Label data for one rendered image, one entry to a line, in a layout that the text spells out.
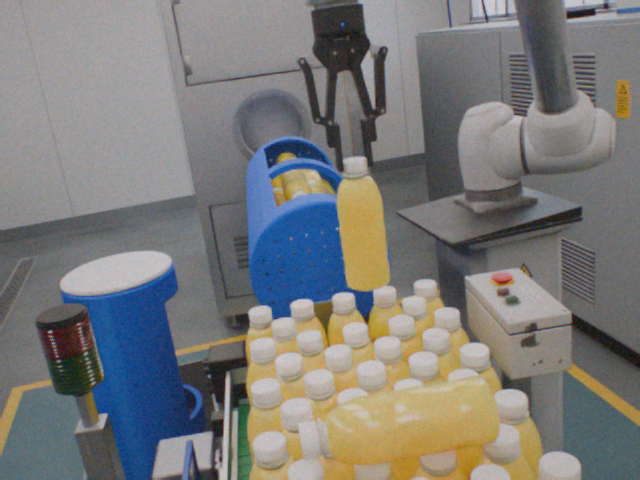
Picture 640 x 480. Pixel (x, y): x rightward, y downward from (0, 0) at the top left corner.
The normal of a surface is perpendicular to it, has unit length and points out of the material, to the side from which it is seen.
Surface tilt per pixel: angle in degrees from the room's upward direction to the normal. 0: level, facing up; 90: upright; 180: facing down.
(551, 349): 90
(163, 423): 90
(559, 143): 116
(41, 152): 90
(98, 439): 90
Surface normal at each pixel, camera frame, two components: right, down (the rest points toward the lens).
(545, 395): 0.25, 0.27
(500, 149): -0.40, 0.26
